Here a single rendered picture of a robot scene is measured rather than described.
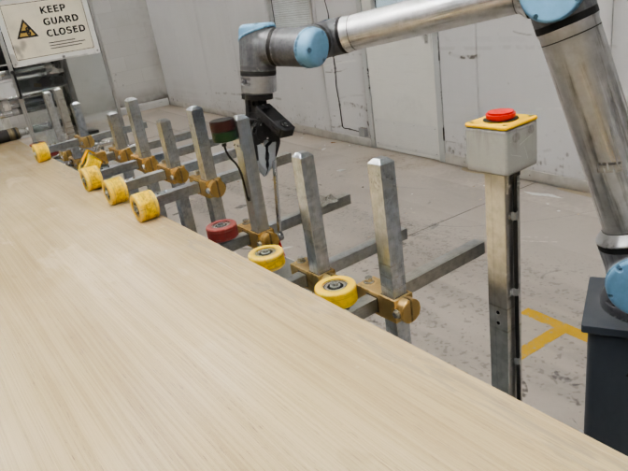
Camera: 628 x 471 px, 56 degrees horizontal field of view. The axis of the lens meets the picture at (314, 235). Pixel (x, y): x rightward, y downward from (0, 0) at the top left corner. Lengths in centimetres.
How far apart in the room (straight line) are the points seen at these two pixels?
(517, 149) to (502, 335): 31
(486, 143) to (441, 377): 33
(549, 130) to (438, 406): 347
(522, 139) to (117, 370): 72
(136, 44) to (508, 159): 976
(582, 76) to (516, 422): 69
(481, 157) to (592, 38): 45
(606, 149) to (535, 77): 292
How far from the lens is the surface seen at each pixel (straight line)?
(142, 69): 1045
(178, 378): 96
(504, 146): 83
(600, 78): 125
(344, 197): 172
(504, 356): 101
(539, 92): 416
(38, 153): 285
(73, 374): 107
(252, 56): 149
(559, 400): 228
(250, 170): 147
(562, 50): 124
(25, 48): 361
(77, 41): 367
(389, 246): 110
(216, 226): 153
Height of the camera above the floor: 142
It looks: 22 degrees down
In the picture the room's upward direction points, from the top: 9 degrees counter-clockwise
